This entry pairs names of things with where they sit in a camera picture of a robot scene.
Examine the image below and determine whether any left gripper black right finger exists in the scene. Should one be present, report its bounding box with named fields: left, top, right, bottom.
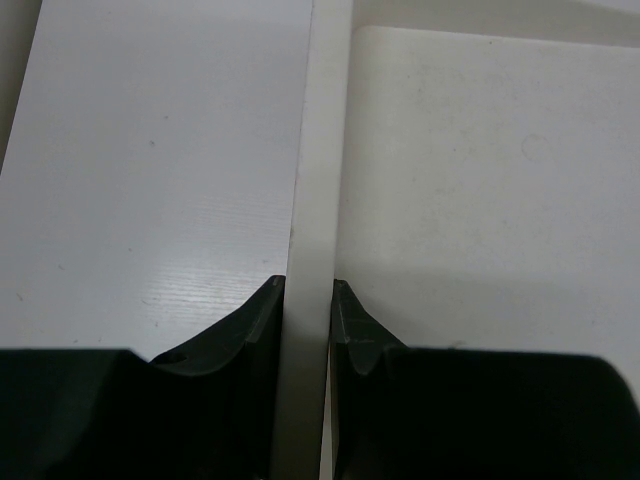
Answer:
left=330, top=280, right=639, bottom=479

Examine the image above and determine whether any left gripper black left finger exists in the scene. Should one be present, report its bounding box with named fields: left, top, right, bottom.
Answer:
left=1, top=276, right=285, bottom=479

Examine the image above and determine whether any white drawer cabinet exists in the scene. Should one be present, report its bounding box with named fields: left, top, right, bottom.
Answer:
left=271, top=1, right=639, bottom=479

